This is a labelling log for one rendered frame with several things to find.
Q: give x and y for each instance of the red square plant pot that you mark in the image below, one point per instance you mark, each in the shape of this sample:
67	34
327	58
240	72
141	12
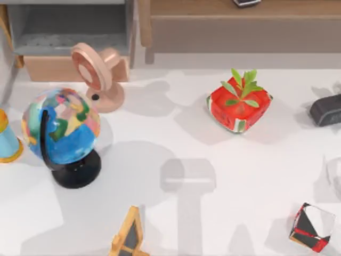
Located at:
239	106

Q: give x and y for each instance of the pink desk fan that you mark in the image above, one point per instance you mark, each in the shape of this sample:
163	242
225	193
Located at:
104	80

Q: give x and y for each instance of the colourful globe on black stand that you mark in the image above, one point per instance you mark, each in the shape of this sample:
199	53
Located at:
66	128

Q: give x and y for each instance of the wooden framed blackboard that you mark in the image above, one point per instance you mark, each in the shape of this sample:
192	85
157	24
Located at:
130	234

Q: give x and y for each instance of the wooden cupboard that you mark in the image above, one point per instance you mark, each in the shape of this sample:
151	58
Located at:
239	34

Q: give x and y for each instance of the pale wooden drawer front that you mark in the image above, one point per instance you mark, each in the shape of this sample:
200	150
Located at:
50	68

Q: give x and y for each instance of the small black object on cupboard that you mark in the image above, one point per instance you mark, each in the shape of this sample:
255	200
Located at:
246	2

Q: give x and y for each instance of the black stapler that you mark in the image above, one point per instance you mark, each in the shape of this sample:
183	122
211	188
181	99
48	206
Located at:
326	110

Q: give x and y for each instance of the blue and orange cone toy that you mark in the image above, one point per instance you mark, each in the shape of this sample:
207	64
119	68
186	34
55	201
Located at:
6	141

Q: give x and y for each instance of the clear glass cup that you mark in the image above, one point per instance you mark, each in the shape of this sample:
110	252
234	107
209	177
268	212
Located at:
334	170

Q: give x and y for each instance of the red black white cube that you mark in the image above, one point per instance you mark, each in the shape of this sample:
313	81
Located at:
310	226

